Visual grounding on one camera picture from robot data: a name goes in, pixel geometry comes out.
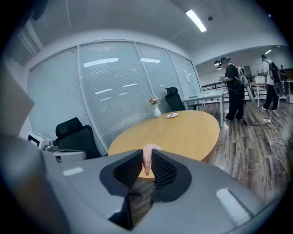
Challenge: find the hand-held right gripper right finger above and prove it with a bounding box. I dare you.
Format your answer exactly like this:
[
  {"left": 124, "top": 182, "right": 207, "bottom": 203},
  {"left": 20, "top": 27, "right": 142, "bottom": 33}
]
[{"left": 132, "top": 149, "right": 274, "bottom": 234}]

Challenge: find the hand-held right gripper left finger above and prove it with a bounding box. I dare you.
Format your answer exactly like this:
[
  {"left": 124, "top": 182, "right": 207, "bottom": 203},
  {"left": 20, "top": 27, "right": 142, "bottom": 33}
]
[{"left": 42, "top": 149, "right": 144, "bottom": 234}]

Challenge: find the black office chair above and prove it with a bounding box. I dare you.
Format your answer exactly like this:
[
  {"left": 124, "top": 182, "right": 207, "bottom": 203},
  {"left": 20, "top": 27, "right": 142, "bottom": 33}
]
[
  {"left": 164, "top": 87, "right": 202, "bottom": 112},
  {"left": 54, "top": 117, "right": 103, "bottom": 163}
]

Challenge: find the white box appliance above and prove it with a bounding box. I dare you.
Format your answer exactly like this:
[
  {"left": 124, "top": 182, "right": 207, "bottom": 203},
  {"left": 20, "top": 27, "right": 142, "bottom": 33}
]
[{"left": 27, "top": 131, "right": 50, "bottom": 150}]

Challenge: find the black metal railing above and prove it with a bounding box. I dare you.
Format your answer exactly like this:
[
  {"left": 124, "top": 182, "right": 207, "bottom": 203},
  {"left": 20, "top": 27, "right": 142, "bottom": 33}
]
[{"left": 201, "top": 83, "right": 227, "bottom": 91}]

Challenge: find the wooden desk with white legs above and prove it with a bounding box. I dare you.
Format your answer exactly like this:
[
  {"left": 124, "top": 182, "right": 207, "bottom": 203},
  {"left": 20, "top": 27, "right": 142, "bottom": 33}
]
[{"left": 249, "top": 81, "right": 269, "bottom": 108}]

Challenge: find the long ceiling light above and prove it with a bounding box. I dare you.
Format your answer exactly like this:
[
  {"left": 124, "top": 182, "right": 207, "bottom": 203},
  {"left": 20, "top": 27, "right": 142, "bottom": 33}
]
[{"left": 184, "top": 8, "right": 207, "bottom": 32}]

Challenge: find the white floor cable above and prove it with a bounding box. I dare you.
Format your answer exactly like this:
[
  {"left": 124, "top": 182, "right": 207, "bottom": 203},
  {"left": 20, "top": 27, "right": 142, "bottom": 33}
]
[{"left": 265, "top": 121, "right": 291, "bottom": 181}]

